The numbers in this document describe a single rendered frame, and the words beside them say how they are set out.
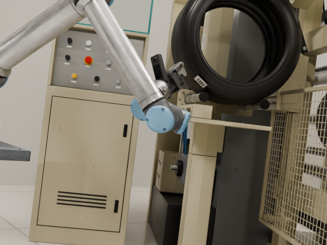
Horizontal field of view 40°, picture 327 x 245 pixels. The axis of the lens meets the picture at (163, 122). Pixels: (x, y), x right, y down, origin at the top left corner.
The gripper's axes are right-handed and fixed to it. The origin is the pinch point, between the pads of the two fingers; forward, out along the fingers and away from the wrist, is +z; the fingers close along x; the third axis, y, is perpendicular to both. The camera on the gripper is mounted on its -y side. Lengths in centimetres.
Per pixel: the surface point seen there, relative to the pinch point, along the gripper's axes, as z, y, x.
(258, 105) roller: 16.5, 36.6, 12.5
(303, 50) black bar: 69, 36, 21
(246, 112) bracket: 38, 47, -9
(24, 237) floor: -39, 47, -134
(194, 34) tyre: 11.9, -5.9, 5.4
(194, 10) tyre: 17.6, -14.2, 7.9
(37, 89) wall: 118, -11, -252
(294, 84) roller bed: 57, 48, 13
